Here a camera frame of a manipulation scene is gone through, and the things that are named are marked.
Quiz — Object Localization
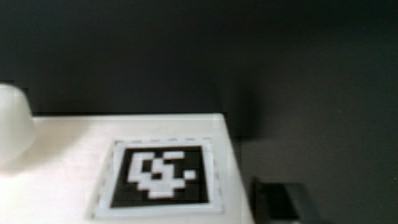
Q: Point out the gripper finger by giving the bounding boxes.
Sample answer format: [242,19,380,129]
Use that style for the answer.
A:
[252,179,323,224]

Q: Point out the white drawer with knob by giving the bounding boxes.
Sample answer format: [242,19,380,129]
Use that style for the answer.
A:
[0,84,254,224]

